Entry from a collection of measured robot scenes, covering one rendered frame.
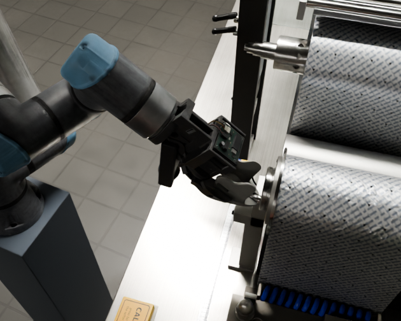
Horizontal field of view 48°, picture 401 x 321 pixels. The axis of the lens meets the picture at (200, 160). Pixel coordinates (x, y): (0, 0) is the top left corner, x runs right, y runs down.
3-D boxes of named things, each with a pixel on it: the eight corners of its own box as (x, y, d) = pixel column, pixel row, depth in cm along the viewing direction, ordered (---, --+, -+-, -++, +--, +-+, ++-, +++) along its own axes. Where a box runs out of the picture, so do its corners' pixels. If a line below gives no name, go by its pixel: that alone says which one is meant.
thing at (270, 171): (269, 158, 73) (260, 201, 70) (281, 161, 73) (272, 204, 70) (266, 176, 80) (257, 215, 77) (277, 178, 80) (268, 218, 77)
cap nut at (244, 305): (237, 300, 86) (239, 290, 82) (256, 305, 85) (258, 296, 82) (233, 318, 84) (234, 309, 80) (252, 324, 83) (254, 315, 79)
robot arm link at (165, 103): (116, 131, 64) (136, 93, 69) (141, 149, 66) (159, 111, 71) (144, 109, 59) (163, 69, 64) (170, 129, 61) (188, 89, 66)
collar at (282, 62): (276, 55, 89) (281, 27, 84) (307, 60, 88) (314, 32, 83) (270, 76, 85) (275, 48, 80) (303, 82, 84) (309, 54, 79)
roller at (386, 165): (280, 160, 96) (288, 121, 87) (404, 186, 92) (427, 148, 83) (270, 206, 89) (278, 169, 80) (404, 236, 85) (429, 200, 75)
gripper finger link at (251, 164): (278, 188, 72) (237, 157, 68) (252, 198, 76) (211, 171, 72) (281, 172, 74) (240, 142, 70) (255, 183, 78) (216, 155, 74)
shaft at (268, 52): (246, 48, 87) (247, 34, 85) (276, 53, 86) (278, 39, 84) (242, 58, 85) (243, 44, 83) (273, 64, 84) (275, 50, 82)
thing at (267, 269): (257, 282, 90) (268, 236, 75) (379, 313, 86) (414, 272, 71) (256, 284, 90) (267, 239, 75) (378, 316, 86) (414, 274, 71)
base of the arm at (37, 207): (-31, 222, 111) (-48, 200, 104) (9, 177, 120) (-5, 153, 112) (19, 244, 108) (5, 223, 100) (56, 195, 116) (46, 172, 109)
